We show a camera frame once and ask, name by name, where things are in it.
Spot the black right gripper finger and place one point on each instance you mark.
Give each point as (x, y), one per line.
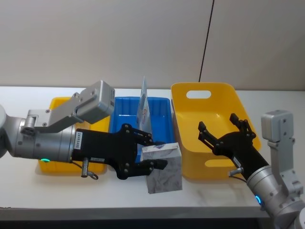
(207, 136)
(244, 128)

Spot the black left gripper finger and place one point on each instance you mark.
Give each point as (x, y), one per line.
(143, 167)
(140, 137)

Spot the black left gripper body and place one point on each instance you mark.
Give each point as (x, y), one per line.
(102, 148)

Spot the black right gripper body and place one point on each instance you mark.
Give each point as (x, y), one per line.
(240, 150)

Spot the grey marbled tissue box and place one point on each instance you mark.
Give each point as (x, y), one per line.
(164, 177)

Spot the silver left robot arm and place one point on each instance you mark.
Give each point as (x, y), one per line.
(47, 140)

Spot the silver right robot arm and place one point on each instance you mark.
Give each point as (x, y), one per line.
(269, 188)

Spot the blue plastic tray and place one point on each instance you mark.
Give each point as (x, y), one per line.
(128, 108)

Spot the shallow yellow plastic tray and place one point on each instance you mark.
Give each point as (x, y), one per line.
(59, 168)

